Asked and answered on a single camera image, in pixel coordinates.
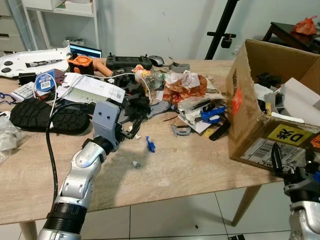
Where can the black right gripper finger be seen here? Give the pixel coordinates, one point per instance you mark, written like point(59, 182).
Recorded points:
point(277, 161)

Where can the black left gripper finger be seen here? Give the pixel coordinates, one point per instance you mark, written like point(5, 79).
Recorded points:
point(136, 110)
point(138, 130)

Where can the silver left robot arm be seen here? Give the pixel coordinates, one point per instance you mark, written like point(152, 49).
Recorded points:
point(82, 167)

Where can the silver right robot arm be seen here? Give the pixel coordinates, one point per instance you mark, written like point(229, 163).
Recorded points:
point(306, 222)

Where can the small blue plastic piece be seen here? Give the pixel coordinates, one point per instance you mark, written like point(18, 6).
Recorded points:
point(150, 145)

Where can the small grey plastic piece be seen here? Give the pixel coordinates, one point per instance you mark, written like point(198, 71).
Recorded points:
point(135, 164)

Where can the brown cardboard box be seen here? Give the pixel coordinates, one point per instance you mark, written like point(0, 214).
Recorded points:
point(250, 130)

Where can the black remote controller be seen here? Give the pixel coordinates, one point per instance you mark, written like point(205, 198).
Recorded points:
point(127, 62)

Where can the white printed paper sheet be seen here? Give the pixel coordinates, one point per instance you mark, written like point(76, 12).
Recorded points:
point(92, 87)

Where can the orange crumpled snack wrapper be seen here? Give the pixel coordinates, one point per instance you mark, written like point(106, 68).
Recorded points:
point(182, 90)

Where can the grey computer mouse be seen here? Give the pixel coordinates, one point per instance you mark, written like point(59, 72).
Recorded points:
point(156, 60)

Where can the light wooden table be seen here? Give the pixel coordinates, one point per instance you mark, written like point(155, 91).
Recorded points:
point(190, 160)

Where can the white foam sheet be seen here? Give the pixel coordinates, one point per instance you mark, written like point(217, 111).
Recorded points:
point(300, 100)

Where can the orange black plastic part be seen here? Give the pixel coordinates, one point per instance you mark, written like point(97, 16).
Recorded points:
point(80, 63)

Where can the blue plastic clamp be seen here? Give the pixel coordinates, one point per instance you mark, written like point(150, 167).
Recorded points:
point(212, 114)

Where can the open laptop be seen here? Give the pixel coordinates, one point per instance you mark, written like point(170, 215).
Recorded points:
point(85, 51)

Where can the black plastic part in box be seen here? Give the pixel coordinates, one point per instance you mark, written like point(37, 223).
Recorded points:
point(268, 80)

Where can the black rubber tread sole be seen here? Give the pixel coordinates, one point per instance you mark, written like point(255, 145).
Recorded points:
point(35, 116)

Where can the spool with blue label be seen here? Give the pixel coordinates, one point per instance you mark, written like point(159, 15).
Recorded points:
point(44, 82)

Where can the clear crumpled plastic bag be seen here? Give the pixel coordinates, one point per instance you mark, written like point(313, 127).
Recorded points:
point(9, 137)

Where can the black tripod stand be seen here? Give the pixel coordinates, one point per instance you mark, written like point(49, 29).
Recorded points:
point(222, 27)

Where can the dark side table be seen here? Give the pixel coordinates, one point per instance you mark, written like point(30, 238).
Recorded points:
point(282, 37)

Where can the white plastic robot shell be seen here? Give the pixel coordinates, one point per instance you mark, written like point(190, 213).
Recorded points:
point(20, 60)

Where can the white shelf unit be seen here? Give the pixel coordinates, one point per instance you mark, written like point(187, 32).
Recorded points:
point(65, 7)

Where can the orange plastic bag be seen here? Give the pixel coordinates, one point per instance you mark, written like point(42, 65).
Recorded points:
point(305, 26)

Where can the grey drawer cabinet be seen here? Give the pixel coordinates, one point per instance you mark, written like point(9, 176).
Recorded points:
point(9, 30)

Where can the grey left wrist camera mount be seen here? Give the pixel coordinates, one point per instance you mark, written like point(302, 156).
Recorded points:
point(106, 120)

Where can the grey bracket part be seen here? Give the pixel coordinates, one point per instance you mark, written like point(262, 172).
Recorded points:
point(179, 67)

